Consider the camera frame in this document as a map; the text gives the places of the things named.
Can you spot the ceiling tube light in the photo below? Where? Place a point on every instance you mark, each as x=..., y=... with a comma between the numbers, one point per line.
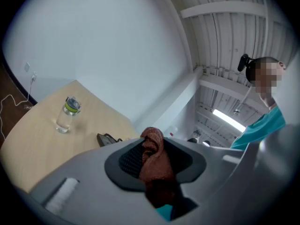
x=228, y=119

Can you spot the white wall plug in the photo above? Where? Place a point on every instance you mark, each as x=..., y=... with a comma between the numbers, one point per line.
x=34, y=76

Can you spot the black head-worn camera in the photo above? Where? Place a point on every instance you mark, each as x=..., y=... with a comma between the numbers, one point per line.
x=243, y=62

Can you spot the white wall socket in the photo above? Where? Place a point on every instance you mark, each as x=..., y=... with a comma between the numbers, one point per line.
x=27, y=67

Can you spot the black box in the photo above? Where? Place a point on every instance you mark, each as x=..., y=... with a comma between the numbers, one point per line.
x=104, y=140

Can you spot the person's teal shirt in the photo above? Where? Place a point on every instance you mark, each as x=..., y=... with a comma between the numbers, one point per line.
x=257, y=130

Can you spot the white box with red label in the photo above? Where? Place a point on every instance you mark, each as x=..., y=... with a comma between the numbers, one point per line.
x=173, y=130

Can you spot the green-lidded clear water bottle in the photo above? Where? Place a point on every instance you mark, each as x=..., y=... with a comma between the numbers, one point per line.
x=66, y=116

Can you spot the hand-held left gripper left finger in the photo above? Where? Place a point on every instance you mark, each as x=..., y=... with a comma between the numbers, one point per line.
x=93, y=172

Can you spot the brown cloth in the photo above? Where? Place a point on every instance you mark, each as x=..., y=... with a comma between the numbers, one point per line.
x=155, y=163

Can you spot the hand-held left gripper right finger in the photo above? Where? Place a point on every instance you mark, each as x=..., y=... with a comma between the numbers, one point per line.
x=211, y=167

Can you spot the ceiling sprinkler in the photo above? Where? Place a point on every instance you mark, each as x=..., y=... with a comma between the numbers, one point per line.
x=237, y=112

